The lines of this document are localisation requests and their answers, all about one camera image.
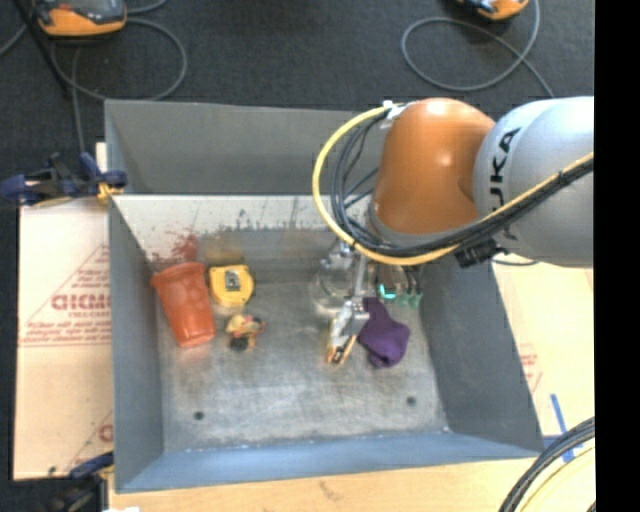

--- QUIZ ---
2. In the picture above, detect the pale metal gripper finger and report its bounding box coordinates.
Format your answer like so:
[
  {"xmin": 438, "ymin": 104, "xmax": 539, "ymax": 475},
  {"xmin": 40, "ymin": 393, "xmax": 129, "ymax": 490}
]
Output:
[
  {"xmin": 327, "ymin": 305, "xmax": 357, "ymax": 357},
  {"xmin": 342, "ymin": 310, "xmax": 372, "ymax": 359}
]

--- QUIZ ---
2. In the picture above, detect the grey metal bin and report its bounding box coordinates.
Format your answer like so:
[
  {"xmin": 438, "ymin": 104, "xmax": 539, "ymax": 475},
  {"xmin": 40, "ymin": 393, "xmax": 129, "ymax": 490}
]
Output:
[{"xmin": 103, "ymin": 98, "xmax": 547, "ymax": 494}]

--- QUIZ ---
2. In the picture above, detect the brown cardboard board red print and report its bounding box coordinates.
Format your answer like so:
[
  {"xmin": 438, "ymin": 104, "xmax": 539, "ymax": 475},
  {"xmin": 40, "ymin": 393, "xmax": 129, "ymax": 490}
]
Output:
[{"xmin": 12, "ymin": 142, "xmax": 595, "ymax": 482}]

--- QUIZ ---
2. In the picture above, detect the clear glass cup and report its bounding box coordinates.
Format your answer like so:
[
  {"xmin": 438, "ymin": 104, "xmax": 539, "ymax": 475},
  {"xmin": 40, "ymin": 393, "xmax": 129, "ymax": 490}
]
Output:
[{"xmin": 308, "ymin": 257, "xmax": 362, "ymax": 322}]

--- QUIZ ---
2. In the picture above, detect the orange plastic cup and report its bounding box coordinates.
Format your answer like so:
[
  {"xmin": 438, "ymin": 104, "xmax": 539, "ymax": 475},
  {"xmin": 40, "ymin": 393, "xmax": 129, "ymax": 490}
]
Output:
[{"xmin": 149, "ymin": 261, "xmax": 218, "ymax": 349}]

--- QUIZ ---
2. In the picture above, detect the yellow tape measure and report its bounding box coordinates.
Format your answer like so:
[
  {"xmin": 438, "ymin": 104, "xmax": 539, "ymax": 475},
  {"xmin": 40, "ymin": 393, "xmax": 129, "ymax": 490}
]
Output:
[{"xmin": 206, "ymin": 264, "xmax": 256, "ymax": 308}]

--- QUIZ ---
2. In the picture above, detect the small yellow toy figure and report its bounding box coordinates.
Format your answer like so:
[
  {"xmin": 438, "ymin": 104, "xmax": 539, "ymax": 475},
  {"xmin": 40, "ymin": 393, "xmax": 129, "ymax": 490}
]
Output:
[{"xmin": 224, "ymin": 313, "xmax": 268, "ymax": 353}]

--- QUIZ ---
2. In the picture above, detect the purple cloth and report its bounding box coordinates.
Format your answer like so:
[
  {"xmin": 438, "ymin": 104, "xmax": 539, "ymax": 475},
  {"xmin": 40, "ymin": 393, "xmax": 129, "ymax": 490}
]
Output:
[{"xmin": 356, "ymin": 296, "xmax": 412, "ymax": 370}]

